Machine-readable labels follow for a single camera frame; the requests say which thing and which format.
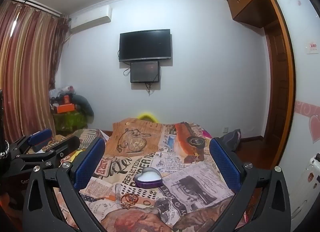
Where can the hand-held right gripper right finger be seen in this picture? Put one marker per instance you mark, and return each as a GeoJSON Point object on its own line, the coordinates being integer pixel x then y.
{"type": "Point", "coordinates": [225, 164]}

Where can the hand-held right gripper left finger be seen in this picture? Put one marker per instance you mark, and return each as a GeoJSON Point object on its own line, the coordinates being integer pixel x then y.
{"type": "Point", "coordinates": [90, 163]}

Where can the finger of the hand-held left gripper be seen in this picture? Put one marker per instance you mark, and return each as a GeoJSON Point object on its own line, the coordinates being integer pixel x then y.
{"type": "Point", "coordinates": [40, 138]}
{"type": "Point", "coordinates": [66, 145]}

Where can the clear plastic jewelry box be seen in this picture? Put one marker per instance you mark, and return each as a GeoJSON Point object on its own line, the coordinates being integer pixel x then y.
{"type": "Point", "coordinates": [148, 178]}

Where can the yellow cloth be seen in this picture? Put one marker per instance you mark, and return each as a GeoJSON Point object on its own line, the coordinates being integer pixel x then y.
{"type": "Point", "coordinates": [79, 153]}

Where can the green patterned cloth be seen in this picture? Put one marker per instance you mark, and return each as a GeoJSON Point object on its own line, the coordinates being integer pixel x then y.
{"type": "Point", "coordinates": [67, 122]}

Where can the dark backpack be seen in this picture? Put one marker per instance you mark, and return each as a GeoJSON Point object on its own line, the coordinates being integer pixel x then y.
{"type": "Point", "coordinates": [231, 139]}

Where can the pink cloth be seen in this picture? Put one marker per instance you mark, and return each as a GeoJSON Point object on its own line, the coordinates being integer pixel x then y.
{"type": "Point", "coordinates": [207, 133]}

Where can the flat orange box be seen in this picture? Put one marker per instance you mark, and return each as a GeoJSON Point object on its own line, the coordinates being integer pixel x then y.
{"type": "Point", "coordinates": [65, 108]}

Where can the dark grey jacket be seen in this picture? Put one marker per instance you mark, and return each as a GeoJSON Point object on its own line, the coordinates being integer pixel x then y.
{"type": "Point", "coordinates": [83, 104]}

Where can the small orange box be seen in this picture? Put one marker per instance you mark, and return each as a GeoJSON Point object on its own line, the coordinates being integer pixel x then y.
{"type": "Point", "coordinates": [67, 100]}

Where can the plush toy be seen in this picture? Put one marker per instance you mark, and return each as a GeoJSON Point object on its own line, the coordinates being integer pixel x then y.
{"type": "Point", "coordinates": [67, 89]}

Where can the newspaper print blanket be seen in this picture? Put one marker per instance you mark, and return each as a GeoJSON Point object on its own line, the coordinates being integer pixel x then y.
{"type": "Point", "coordinates": [150, 147]}

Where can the striped brown curtain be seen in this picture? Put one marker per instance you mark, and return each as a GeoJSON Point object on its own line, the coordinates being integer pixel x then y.
{"type": "Point", "coordinates": [25, 71]}

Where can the yellow round object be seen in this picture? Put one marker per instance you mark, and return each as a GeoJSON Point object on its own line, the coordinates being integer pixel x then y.
{"type": "Point", "coordinates": [147, 116]}

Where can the brown wooden door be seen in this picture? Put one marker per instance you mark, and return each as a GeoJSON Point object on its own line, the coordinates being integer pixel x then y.
{"type": "Point", "coordinates": [277, 84]}

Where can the small black monitor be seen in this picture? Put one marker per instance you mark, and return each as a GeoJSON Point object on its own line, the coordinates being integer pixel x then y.
{"type": "Point", "coordinates": [145, 71]}

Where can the white air conditioner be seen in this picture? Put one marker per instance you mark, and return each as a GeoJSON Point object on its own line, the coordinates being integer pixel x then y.
{"type": "Point", "coordinates": [90, 18]}

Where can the white wall outlet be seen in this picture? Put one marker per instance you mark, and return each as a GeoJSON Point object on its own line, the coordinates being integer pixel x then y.
{"type": "Point", "coordinates": [225, 129]}

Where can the pink heart wall sticker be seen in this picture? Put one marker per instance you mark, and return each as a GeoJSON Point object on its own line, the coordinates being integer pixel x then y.
{"type": "Point", "coordinates": [315, 127]}

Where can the pink wall border sticker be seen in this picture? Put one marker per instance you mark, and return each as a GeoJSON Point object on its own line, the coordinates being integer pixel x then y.
{"type": "Point", "coordinates": [307, 108]}

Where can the black wall television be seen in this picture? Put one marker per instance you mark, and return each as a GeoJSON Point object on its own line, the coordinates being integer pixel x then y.
{"type": "Point", "coordinates": [145, 44]}

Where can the curtain rail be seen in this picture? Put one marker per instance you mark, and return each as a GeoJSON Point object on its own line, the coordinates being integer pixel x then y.
{"type": "Point", "coordinates": [35, 3]}

